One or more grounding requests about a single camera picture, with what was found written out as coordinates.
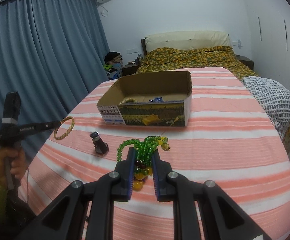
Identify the bed with yellow floral cover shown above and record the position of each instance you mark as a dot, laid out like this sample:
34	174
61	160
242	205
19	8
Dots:
220	56

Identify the black white checkered blanket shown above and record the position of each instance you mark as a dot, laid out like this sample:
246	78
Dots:
274	98

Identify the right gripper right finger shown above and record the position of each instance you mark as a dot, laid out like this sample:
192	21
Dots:
201	210

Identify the cream bed headboard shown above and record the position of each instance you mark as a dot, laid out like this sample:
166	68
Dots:
185	40

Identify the right dark nightstand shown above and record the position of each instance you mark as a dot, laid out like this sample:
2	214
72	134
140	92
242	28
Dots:
245	60

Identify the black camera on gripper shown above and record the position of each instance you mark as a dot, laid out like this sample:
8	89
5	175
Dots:
12	107

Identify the striped pink white tablecloth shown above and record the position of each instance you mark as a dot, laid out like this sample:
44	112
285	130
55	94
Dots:
229	139

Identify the dark nightstand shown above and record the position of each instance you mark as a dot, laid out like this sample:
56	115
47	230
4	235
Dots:
130	69
245	60

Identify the open cardboard box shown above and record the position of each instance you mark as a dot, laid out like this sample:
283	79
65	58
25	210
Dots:
148	99

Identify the left dark nightstand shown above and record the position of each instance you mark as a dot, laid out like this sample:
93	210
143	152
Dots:
130	69

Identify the black smart watch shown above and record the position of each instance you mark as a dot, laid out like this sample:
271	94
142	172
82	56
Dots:
100	146

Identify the pile of clothes with hat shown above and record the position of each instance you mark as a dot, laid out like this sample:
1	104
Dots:
113	65

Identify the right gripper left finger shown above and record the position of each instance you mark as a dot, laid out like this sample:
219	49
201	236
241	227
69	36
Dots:
85	210

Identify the blue curtain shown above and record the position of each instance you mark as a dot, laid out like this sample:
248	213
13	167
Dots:
52	53

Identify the white wardrobe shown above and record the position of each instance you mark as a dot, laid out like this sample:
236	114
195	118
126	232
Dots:
269	22

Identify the person's left hand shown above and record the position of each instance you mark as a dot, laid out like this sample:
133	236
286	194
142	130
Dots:
17	161

